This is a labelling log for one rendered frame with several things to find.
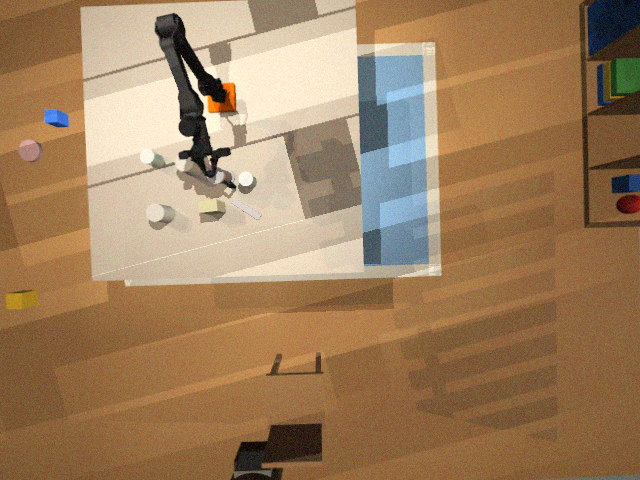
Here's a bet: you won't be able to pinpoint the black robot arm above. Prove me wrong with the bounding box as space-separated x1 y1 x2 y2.
155 13 227 158

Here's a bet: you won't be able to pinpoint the glass french press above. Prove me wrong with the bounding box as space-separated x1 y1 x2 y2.
206 167 237 188

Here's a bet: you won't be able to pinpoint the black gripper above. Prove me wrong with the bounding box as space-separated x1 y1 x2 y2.
178 133 231 176

